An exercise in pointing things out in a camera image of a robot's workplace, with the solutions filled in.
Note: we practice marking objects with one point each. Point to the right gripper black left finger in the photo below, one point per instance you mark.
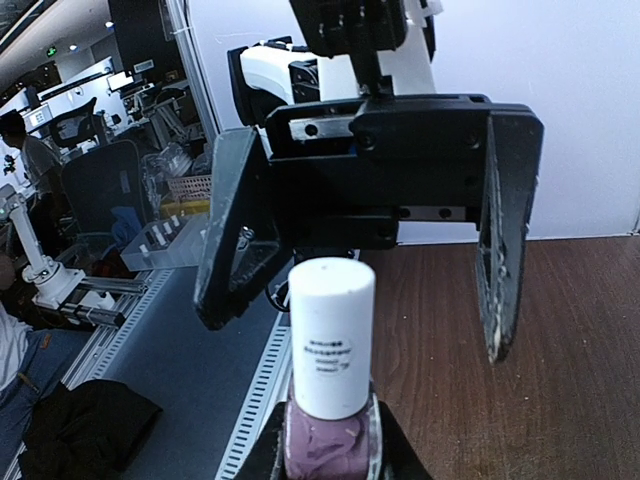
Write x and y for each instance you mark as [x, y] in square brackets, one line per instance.
[265, 460]

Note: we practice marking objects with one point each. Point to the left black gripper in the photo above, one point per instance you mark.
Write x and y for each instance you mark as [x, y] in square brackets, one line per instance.
[346, 173]

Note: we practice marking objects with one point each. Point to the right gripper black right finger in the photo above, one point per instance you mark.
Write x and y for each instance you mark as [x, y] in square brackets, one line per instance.
[399, 461]

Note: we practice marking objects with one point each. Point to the purple nail polish bottle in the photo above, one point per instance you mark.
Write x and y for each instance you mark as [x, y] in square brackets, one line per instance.
[349, 448]

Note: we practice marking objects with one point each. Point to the white nail polish cap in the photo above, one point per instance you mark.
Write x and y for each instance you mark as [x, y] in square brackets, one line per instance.
[331, 310]

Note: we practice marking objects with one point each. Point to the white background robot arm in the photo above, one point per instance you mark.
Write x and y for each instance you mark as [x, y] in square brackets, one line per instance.
[55, 282]

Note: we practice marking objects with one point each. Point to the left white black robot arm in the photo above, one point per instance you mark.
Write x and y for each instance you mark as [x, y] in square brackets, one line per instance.
[365, 74]

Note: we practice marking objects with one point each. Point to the black cloth on floor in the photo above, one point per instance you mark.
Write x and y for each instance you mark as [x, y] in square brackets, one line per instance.
[94, 431]

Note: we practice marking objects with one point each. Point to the clear plastic parts box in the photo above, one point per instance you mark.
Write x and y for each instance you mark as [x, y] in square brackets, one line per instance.
[171, 243]

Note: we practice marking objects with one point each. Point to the seated person in jeans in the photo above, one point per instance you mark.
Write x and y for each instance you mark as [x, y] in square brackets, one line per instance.
[32, 363]

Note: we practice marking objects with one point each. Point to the blue office chair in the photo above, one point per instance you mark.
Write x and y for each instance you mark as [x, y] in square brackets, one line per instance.
[106, 194]

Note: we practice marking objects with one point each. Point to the person in white shirt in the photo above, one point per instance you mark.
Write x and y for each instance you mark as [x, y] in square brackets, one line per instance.
[43, 170]

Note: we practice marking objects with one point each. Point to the aluminium front rail frame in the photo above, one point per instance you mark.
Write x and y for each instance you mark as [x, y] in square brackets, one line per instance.
[216, 389]

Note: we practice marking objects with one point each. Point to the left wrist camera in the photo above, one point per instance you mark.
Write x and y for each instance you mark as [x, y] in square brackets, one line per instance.
[333, 28]

